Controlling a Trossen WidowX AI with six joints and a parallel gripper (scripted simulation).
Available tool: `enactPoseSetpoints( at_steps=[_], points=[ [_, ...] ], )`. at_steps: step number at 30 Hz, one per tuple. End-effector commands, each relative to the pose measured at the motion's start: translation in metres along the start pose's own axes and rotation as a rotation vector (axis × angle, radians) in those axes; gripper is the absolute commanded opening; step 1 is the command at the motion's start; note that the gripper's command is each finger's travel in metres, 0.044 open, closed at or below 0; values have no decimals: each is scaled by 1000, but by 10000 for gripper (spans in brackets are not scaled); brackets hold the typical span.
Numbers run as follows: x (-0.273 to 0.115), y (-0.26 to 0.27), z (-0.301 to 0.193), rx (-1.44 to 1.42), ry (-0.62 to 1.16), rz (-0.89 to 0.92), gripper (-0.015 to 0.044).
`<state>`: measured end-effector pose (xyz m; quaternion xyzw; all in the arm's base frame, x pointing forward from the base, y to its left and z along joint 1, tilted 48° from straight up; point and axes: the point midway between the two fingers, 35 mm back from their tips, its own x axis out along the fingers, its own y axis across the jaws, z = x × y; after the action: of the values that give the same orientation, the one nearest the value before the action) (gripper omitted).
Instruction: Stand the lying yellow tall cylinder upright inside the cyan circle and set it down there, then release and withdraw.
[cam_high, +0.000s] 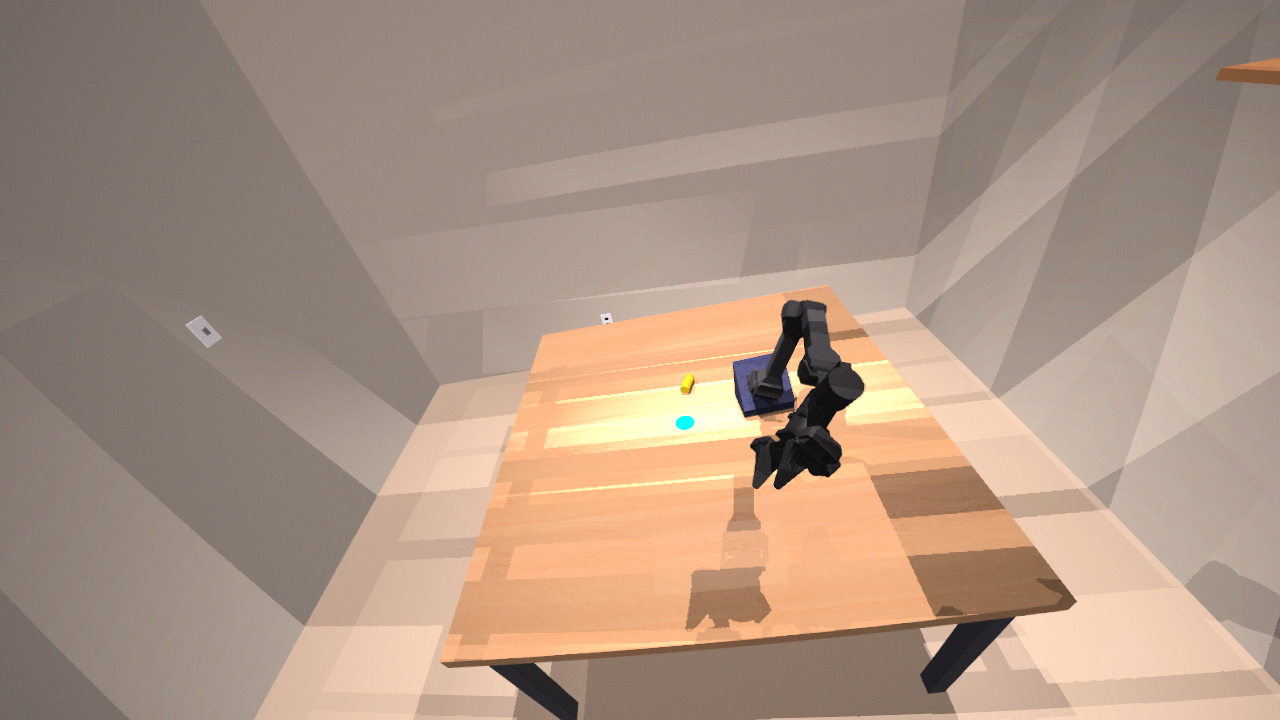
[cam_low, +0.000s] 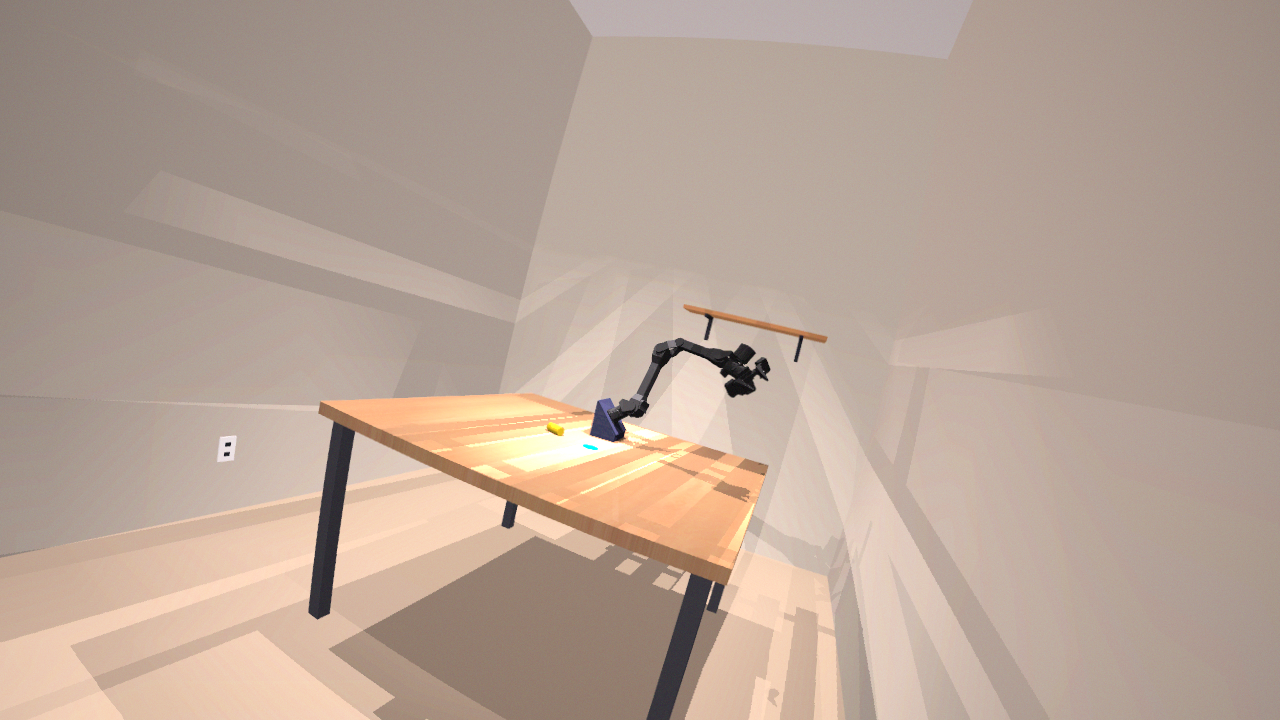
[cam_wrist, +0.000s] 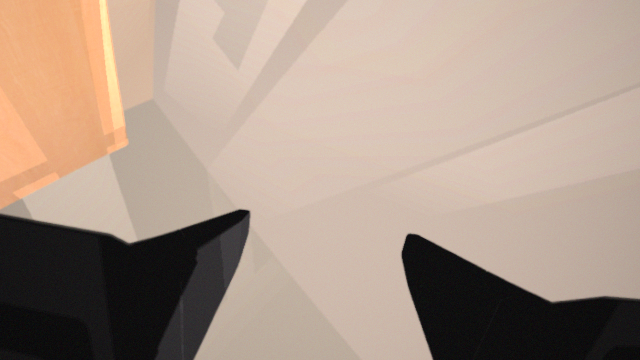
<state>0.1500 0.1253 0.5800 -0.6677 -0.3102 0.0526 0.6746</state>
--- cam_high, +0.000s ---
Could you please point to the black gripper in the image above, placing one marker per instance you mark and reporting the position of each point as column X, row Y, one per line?
column 804, row 442

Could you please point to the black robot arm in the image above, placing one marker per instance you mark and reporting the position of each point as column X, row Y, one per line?
column 836, row 385

